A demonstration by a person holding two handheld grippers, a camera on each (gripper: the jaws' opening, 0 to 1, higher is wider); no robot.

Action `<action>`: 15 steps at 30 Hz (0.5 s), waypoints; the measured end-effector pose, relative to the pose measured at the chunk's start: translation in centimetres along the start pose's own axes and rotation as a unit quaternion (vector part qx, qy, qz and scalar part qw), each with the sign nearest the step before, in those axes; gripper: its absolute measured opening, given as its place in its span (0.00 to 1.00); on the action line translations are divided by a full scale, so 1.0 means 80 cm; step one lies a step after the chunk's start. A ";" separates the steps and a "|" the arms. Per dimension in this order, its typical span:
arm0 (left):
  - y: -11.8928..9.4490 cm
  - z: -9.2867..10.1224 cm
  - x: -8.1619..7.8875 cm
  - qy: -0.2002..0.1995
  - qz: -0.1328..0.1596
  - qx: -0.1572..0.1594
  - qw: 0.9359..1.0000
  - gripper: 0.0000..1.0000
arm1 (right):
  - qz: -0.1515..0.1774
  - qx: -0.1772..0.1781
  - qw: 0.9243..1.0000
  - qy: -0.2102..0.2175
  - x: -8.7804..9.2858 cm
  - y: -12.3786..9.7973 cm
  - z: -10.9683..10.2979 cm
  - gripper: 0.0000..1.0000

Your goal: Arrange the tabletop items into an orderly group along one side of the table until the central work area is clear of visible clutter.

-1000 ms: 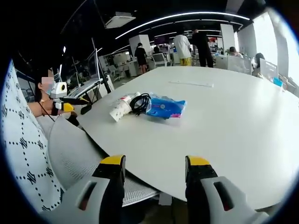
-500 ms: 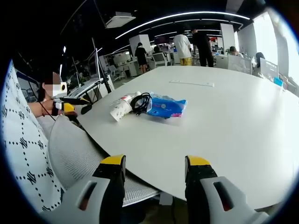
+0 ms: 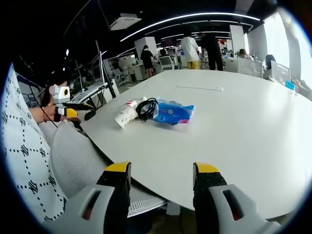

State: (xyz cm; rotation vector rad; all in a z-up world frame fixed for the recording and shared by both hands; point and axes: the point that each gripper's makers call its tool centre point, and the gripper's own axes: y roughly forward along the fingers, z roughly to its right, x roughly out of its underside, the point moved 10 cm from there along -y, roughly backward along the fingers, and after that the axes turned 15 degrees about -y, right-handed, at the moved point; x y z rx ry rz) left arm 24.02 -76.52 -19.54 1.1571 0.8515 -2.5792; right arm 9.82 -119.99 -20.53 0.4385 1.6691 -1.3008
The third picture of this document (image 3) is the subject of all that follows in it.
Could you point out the white charger plug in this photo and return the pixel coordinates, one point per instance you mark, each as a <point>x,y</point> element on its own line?
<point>142,98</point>

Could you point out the blue box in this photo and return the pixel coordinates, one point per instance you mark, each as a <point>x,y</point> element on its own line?
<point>290,84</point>

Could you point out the white printed paper cup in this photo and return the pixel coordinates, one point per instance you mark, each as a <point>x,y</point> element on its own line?
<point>124,117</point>

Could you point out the ceiling light strip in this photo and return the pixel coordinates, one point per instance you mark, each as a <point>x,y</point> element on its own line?
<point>190,20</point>

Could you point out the black chair armrest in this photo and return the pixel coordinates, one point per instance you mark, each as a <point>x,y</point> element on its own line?
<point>89,115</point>

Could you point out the blue tissue packet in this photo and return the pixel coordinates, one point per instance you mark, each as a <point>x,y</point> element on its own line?
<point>173,112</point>

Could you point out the laptop on stand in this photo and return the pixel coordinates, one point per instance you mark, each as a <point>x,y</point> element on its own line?
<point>89,91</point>

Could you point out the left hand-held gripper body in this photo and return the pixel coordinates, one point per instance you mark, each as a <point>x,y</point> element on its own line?
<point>59,96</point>

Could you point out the grey mesh chair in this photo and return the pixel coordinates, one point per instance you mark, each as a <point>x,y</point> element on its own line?
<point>80,156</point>

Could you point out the white office chair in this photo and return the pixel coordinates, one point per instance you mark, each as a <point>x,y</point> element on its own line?
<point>121,75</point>

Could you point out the white patterned shirt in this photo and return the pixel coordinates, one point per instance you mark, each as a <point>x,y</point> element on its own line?
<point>24,146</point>

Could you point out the white table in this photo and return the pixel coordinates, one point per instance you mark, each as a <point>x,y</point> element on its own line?
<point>219,136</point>

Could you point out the white power strip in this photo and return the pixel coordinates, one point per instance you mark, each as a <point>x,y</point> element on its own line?
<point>200,87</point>

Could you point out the ceiling air conditioner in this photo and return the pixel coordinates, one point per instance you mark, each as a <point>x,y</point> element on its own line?
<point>125,22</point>

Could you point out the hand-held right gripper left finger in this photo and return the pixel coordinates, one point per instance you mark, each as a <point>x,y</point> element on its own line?
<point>107,195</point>

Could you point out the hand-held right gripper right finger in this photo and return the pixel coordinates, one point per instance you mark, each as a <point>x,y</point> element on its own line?
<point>214,195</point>

